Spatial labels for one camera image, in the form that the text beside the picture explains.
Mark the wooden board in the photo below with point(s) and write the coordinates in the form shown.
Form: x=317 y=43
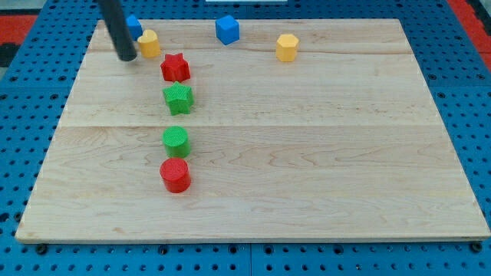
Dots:
x=344 y=144

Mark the blue block behind rod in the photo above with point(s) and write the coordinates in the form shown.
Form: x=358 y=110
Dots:
x=134 y=26

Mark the red star block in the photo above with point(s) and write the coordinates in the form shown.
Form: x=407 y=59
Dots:
x=175 y=68

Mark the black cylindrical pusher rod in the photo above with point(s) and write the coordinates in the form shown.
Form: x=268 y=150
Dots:
x=113 y=16

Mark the red cylinder block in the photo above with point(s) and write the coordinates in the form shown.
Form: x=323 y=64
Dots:
x=175 y=175

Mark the yellow hexagon block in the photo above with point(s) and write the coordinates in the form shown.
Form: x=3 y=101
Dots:
x=286 y=47

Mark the green star block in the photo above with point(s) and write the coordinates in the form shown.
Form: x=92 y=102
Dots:
x=179 y=98

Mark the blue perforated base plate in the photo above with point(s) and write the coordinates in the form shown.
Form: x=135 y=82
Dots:
x=37 y=83

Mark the green cylinder block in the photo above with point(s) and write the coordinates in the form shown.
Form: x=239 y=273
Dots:
x=176 y=142

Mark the yellow heart block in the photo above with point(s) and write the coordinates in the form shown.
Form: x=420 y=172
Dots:
x=149 y=44

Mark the blue cube block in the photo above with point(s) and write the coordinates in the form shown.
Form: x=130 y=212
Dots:
x=227 y=29

